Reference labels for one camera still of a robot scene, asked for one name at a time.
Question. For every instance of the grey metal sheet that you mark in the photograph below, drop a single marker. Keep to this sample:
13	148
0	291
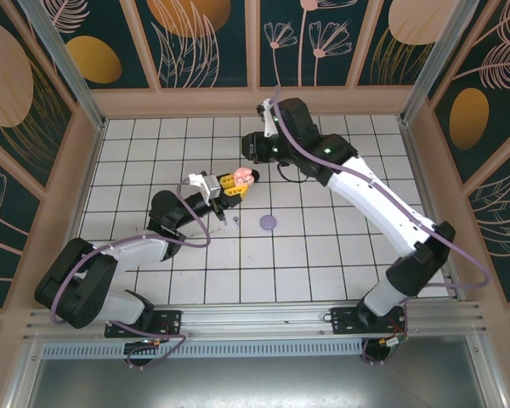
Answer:
255	382

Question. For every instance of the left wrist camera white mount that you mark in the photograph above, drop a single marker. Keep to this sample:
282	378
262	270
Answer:
210	187

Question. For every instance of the small green-lit circuit board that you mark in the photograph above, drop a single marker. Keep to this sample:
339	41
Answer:
146	341

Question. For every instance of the aluminium table side rail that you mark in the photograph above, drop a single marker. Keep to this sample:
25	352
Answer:
417	170
90	170

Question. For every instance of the black round earbud case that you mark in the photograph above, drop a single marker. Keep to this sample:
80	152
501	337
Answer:
256	175

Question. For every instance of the purple round earbud case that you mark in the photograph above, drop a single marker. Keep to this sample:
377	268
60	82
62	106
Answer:
268	222

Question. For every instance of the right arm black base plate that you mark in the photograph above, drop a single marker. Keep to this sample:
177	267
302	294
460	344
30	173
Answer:
344	319

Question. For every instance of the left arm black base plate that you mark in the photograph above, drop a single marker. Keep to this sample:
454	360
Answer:
170	319

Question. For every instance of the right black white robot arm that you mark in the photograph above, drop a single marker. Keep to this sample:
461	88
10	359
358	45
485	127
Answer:
374	200

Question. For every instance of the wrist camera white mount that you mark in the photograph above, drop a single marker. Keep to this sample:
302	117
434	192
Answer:
265	111
210	187

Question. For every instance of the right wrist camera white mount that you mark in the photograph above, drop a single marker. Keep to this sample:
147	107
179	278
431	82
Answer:
265	111

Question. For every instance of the pink round earbud case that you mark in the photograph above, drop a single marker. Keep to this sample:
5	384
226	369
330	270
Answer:
242	174

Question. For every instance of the aluminium corner post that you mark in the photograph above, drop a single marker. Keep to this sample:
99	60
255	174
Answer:
435	64
66	64

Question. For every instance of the aluminium mounting rail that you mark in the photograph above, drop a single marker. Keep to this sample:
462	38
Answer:
255	319

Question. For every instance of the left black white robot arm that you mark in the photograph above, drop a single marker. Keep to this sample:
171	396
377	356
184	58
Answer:
89	280

